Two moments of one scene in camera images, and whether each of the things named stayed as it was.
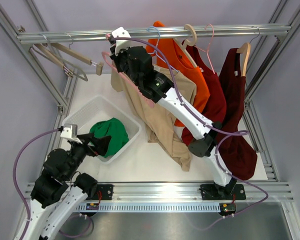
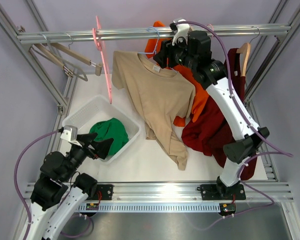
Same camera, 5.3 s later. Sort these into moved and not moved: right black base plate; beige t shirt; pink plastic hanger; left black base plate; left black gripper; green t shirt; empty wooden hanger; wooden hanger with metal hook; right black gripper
Moved: right black gripper; beige t shirt; pink plastic hanger
Not moved: empty wooden hanger; left black gripper; green t shirt; wooden hanger with metal hook; right black base plate; left black base plate
